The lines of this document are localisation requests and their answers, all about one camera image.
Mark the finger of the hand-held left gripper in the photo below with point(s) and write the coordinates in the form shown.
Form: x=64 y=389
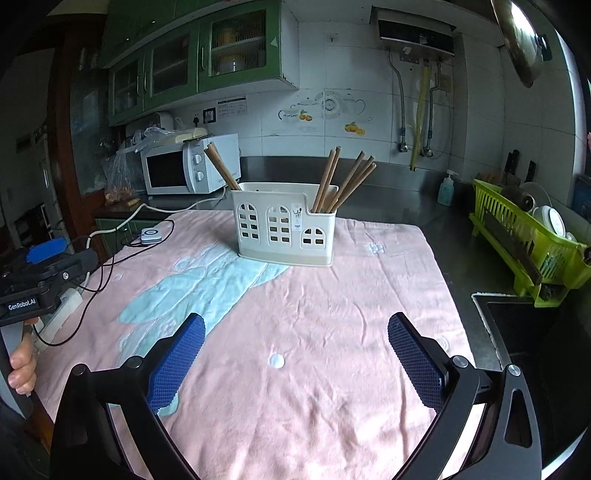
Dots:
x=74 y=270
x=46 y=251

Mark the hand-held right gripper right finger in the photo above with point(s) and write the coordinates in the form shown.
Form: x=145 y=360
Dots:
x=415 y=364

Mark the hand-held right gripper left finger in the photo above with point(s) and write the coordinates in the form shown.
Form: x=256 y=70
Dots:
x=178 y=364

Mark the cream plastic chopstick holder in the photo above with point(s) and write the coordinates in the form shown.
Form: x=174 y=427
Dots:
x=281 y=254

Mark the long brown chopstick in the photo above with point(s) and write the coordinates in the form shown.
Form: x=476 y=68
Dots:
x=226 y=165
x=218 y=167

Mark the bunch of wooden chopsticks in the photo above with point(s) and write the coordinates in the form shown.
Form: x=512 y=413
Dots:
x=325 y=182

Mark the person's left hand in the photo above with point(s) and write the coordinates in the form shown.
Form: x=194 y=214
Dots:
x=23 y=369

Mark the green base cabinet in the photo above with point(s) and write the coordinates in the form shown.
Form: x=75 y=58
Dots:
x=115 y=228

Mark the small white square device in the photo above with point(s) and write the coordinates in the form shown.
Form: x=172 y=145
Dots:
x=151 y=235

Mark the pink towel with blue rabbit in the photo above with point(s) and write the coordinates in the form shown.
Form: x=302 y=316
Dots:
x=323 y=323

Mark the clear plastic bag with food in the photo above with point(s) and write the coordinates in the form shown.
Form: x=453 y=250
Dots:
x=121 y=180

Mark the dark kitchen sink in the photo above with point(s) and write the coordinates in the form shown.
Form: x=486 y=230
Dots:
x=521 y=332

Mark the white microwave oven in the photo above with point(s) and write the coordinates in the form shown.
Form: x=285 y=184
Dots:
x=161 y=170

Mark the large kitchen knife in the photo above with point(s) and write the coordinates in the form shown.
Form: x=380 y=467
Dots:
x=510 y=249

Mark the green plastic dish rack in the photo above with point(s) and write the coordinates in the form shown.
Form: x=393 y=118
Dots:
x=554 y=263

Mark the pale yellow packet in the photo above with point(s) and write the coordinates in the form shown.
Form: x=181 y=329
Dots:
x=184 y=135

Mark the blue soap pump bottle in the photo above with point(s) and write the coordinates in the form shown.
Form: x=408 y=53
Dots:
x=446 y=191

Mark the dark metal pot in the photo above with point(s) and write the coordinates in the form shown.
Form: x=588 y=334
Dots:
x=517 y=198

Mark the white bowl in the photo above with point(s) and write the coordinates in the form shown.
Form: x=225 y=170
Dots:
x=549 y=221

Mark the white notice sticker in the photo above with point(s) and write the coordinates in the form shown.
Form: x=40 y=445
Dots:
x=232 y=106

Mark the teapot and fruit tile decal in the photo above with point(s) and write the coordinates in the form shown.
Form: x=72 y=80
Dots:
x=330 y=104

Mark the yellow container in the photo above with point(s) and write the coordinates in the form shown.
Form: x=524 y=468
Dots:
x=226 y=36

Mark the hanging metal wok lid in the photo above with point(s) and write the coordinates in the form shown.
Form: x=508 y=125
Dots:
x=521 y=37

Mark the brown wooden door frame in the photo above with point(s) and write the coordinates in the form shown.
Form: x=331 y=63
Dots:
x=74 y=152

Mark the black wall socket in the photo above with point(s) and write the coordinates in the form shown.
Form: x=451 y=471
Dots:
x=210 y=115

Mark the green wall cabinet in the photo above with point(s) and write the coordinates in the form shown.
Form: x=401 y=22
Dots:
x=175 y=69

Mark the beige wall switch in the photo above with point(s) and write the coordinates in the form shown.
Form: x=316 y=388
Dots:
x=443 y=82

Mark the wall water heater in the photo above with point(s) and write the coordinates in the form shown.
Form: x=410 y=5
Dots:
x=411 y=34

